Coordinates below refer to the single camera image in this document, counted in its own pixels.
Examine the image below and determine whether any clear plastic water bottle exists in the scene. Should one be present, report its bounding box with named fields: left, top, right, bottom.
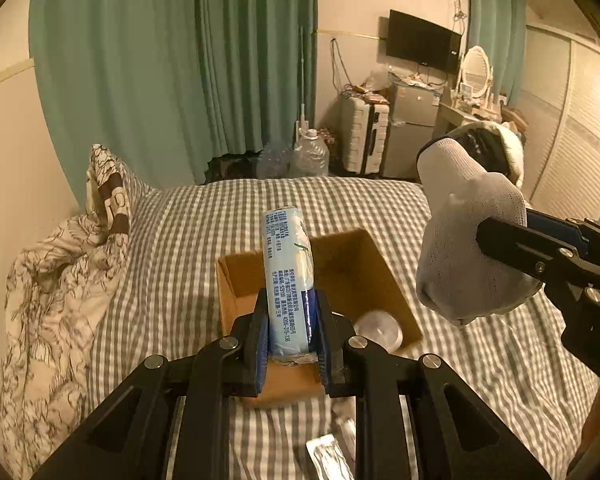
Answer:
left=354, top=310, right=403, bottom=353

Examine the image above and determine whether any floral patterned duvet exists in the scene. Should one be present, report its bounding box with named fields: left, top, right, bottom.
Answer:
left=0, top=212, right=130, bottom=479

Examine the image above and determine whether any black wall television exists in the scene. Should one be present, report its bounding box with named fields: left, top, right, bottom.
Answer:
left=386, top=10, right=462, bottom=73

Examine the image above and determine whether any black and white jacket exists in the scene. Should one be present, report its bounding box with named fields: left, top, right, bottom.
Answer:
left=448, top=120, right=524, bottom=188

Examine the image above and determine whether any brown cardboard box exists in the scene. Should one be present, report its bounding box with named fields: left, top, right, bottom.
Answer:
left=216, top=229, right=422, bottom=408

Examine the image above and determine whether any white oval vanity mirror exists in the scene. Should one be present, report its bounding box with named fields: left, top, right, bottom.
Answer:
left=457, top=46, right=493, bottom=102

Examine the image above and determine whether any green curtain right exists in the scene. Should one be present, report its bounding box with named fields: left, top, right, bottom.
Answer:
left=467, top=0, right=527, bottom=106

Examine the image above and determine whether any white louvred wardrobe door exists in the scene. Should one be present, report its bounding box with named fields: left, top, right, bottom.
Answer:
left=516, top=25, right=600, bottom=220

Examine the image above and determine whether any grey checked bed sheet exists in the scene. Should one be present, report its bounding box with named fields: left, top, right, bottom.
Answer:
left=78, top=174, right=600, bottom=480

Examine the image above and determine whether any green curtain left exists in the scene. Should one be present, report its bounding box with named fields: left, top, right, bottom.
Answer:
left=29, top=0, right=317, bottom=200

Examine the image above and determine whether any silver mini fridge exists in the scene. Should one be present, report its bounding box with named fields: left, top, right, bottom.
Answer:
left=380, top=84, right=440, bottom=180

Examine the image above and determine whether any patterned pillow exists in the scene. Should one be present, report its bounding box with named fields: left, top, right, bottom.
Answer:
left=86, top=144, right=152, bottom=234

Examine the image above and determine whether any large clear water jug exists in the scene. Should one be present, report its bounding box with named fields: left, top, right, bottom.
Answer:
left=290, top=129, right=329, bottom=178

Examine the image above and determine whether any white suitcase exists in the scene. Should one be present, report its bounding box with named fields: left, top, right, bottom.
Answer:
left=339, top=96, right=390, bottom=176

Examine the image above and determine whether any green curtain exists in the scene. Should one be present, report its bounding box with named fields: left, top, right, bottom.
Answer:
left=29, top=0, right=317, bottom=200
left=467, top=0, right=527, bottom=106

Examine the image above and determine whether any blue tissue pack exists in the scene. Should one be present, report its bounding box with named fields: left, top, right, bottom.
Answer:
left=262, top=207, right=317, bottom=365

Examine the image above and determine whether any silver foil blister pack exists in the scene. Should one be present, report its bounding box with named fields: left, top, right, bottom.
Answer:
left=306, top=434, right=354, bottom=480

